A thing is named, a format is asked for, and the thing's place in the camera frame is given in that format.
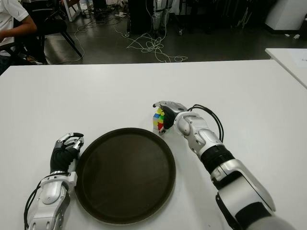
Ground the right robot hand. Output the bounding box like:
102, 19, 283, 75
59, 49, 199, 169
153, 100, 189, 135

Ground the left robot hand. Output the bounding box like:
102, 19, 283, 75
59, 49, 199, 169
49, 132, 85, 174

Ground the multicoloured Rubik's cube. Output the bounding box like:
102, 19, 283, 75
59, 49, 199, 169
152, 107, 172, 132

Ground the dark brown round plate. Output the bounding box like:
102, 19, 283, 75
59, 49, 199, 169
74, 127, 177, 225

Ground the black cabinet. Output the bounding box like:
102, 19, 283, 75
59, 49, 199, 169
128, 0, 156, 35

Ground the white neighbouring table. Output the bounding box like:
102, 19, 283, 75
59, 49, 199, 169
265, 47, 307, 89

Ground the black chair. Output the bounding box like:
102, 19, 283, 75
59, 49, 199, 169
0, 0, 83, 65

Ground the seated person white shirt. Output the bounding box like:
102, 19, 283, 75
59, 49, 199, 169
0, 0, 38, 75

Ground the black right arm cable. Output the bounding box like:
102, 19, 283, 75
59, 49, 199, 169
188, 103, 225, 144

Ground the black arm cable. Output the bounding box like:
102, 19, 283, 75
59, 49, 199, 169
188, 103, 225, 144
23, 179, 44, 230

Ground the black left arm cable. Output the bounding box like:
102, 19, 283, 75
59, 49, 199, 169
23, 179, 44, 230

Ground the tangled white floor cable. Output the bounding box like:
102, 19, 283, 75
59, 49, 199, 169
114, 0, 189, 63

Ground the white metal frame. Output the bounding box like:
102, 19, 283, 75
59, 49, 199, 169
62, 0, 83, 23

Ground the white pedestal cabinet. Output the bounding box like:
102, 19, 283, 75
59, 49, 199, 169
263, 0, 307, 32

